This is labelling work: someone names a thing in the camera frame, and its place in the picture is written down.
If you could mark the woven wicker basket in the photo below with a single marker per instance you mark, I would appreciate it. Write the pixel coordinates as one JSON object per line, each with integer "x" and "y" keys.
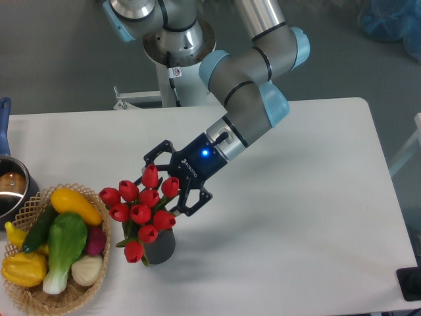
{"x": 34, "y": 301}

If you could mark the blue handled saucepan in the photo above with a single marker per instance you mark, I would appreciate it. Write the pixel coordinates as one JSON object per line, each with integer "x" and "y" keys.
{"x": 17, "y": 185}

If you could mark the dark grey ribbed vase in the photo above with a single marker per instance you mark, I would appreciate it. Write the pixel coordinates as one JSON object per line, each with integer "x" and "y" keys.
{"x": 161, "y": 249}

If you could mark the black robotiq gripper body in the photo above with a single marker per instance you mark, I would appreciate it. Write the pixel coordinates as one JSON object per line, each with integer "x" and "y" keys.
{"x": 198, "y": 161}

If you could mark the green bok choy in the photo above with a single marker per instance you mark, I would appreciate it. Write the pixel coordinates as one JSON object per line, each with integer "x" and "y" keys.
{"x": 66, "y": 241}

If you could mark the red tulip bouquet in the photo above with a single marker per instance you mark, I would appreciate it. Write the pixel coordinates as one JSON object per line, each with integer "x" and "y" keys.
{"x": 141, "y": 209}

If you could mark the yellow bell pepper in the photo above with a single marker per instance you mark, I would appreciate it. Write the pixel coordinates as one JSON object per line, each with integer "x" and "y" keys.
{"x": 24, "y": 269}

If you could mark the white garlic bulb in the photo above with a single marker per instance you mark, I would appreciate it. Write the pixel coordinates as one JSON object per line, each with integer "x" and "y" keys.
{"x": 86, "y": 270}

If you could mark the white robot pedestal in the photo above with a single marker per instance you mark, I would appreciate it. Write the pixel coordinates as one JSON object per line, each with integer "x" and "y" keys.
{"x": 177, "y": 57}

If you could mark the small yellow gourd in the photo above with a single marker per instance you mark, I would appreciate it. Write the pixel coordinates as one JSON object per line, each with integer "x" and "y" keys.
{"x": 17, "y": 236}

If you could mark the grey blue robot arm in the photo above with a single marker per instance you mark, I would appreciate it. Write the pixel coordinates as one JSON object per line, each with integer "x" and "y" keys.
{"x": 242, "y": 85}

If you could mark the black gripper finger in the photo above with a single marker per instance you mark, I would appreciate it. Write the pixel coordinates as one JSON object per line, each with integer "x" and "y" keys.
{"x": 190, "y": 199}
{"x": 165, "y": 146}

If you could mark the black device at table edge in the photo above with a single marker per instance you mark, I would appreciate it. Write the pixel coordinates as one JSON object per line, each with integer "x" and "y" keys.
{"x": 409, "y": 282}

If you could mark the white frame at right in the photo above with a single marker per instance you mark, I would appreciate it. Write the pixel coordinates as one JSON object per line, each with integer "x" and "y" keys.
{"x": 407, "y": 150}

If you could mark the yellow squash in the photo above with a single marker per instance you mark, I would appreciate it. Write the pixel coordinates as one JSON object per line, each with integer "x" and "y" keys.
{"x": 65, "y": 200}

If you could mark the blue plastic bag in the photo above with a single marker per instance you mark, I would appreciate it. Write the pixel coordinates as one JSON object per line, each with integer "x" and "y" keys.
{"x": 393, "y": 21}

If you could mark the green cucumber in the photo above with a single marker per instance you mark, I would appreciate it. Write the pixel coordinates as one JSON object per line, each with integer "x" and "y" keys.
{"x": 37, "y": 236}

